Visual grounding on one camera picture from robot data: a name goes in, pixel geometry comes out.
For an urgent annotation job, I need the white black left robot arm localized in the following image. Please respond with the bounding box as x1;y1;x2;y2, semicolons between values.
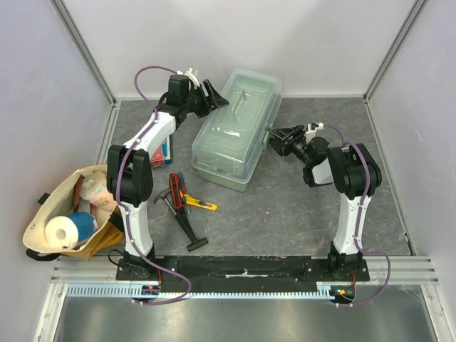
107;68;229;280

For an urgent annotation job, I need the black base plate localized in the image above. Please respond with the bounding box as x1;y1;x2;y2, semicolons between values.
116;256;370;291

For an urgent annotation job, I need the blue tape roll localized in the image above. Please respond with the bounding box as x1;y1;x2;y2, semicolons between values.
68;212;98;248

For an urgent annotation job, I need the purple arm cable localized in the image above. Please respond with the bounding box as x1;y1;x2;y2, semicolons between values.
322;124;393;309
112;66;194;307

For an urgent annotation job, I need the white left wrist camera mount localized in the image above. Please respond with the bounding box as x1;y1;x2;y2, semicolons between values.
176;67;200;89

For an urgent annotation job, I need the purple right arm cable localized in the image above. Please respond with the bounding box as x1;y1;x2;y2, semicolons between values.
322;124;393;309

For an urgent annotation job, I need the white plastic package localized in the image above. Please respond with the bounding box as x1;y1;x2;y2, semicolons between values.
80;171;117;212

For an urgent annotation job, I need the blue handled screwdriver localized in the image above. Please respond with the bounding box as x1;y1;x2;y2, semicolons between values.
177;172;188;202

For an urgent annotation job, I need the yellow utility knife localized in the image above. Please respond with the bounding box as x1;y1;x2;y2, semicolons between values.
183;194;217;211

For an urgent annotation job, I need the aluminium frame post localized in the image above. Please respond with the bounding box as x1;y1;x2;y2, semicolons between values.
363;0;428;103
50;0;117;106

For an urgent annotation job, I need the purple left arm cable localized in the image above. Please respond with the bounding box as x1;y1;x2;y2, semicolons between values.
112;66;194;307

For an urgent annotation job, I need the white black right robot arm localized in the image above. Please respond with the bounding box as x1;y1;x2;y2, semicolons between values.
268;123;383;281

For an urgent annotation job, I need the beige canvas tote bag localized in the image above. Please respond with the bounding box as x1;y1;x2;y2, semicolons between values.
23;165;125;261

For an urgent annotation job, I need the aluminium frame post right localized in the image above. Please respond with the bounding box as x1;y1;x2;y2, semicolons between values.
363;0;428;103

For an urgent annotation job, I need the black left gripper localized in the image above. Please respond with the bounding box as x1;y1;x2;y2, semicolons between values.
185;82;231;121

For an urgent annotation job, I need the aluminium frame post left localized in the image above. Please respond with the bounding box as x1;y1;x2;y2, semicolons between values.
50;0;117;106

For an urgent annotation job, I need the red black utility knife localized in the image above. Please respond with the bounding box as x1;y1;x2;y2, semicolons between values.
169;173;183;210

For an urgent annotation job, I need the red box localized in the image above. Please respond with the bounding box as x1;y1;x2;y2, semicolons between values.
150;144;165;168

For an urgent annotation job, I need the translucent green tool box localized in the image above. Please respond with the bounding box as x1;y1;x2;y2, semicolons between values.
192;68;282;192

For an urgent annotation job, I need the white paper roll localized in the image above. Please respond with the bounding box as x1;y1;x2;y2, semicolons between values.
44;216;78;249

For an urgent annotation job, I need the blue white small box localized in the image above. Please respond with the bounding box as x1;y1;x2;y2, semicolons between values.
162;135;174;165

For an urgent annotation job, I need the claw hammer black handle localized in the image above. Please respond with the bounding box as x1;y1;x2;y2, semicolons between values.
153;188;209;252

